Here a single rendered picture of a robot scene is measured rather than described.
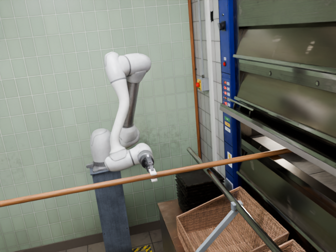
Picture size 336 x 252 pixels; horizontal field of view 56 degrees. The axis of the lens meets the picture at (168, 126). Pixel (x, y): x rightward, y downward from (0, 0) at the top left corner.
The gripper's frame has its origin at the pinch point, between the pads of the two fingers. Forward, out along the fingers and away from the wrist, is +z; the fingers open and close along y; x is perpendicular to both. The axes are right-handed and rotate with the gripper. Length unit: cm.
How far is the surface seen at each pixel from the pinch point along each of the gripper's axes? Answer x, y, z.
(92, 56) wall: 22, -55, -123
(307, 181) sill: -67, 1, 34
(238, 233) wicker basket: -54, 61, -15
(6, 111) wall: 96, -19, -123
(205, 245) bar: -14.2, 19.2, 38.1
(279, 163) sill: -67, 1, 11
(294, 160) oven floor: -76, 1, 11
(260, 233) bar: -29, 2, 59
